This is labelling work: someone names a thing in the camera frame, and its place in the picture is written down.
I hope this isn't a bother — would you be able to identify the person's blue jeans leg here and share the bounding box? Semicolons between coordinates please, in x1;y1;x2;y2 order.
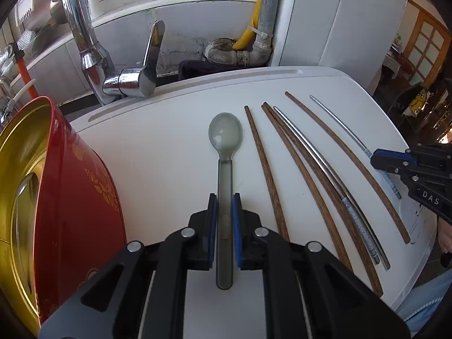
395;272;452;331

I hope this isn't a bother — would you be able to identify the translucent grey plastic spoon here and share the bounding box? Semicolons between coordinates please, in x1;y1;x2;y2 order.
208;112;244;290

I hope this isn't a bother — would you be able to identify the metal chopstick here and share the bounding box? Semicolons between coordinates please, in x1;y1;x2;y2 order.
273;107;391;271
310;95;402;199
282;118;381;265

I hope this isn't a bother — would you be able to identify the black bag yellow cartoon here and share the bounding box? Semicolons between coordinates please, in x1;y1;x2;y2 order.
394;85;433;117

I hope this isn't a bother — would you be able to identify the chrome kitchen faucet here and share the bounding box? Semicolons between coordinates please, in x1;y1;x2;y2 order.
58;0;166;107

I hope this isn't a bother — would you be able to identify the wooden glazed door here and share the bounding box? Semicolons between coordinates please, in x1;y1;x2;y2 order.
403;7;450;86

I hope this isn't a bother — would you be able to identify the white cutting board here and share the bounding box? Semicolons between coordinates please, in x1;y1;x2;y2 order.
69;66;438;339

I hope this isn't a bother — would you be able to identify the white cabinet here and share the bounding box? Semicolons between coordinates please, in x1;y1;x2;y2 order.
270;0;407;68

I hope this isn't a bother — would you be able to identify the grey drain pipe elbow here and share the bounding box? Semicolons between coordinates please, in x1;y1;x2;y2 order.
204;38;272;68

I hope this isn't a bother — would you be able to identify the wooden chopstick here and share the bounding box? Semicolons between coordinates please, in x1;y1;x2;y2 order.
284;92;411;244
244;105;291;242
261;103;354;273
264;102;384;297

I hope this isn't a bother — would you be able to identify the white cable tie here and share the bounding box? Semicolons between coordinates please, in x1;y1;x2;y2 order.
249;25;272;40

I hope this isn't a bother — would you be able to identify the person's right hand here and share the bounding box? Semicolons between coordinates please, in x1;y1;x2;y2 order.
438;216;452;255

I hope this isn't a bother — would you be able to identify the yellow pipe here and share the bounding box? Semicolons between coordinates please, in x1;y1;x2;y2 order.
233;25;262;51

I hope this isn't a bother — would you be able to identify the red round tin gold interior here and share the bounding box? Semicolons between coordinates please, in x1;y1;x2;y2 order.
0;95;127;338

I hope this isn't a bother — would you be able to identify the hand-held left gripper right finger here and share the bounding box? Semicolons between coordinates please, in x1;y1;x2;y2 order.
232;194;412;339

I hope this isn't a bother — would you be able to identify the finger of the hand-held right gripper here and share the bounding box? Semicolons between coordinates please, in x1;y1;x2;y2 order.
370;158;417;184
374;146;424;164

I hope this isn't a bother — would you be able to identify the orange pipe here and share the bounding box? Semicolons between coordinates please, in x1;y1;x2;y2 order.
15;50;40;100

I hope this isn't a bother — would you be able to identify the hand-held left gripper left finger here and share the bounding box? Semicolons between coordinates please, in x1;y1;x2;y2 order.
39;194;218;339

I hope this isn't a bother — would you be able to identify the galvanised steel pipe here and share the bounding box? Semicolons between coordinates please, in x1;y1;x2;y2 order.
251;0;285;62

